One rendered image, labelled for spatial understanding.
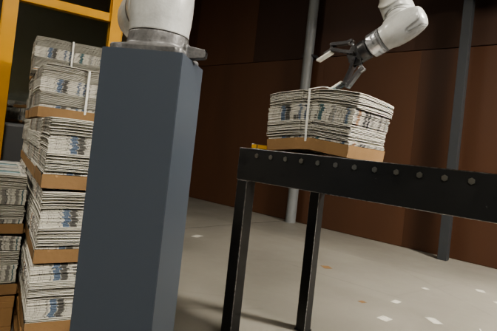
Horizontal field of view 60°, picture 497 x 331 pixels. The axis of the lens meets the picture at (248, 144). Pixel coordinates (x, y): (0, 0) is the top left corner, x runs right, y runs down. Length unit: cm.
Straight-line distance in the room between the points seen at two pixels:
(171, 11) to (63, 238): 79
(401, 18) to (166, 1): 84
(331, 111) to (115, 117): 79
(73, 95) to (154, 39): 100
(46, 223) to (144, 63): 66
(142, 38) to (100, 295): 62
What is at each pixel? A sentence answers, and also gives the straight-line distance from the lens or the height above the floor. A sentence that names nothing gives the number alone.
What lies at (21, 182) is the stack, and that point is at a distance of 187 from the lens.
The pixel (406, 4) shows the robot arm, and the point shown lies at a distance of 174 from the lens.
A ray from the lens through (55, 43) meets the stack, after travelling 267.
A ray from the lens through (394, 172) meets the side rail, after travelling 128.
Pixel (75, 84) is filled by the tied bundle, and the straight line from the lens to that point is 204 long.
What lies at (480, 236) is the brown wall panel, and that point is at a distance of 448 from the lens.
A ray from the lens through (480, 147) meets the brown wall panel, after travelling 448.
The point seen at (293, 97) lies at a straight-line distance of 166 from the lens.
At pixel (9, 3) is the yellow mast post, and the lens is 323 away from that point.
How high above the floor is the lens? 79
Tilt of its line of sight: 1 degrees up
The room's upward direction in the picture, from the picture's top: 6 degrees clockwise
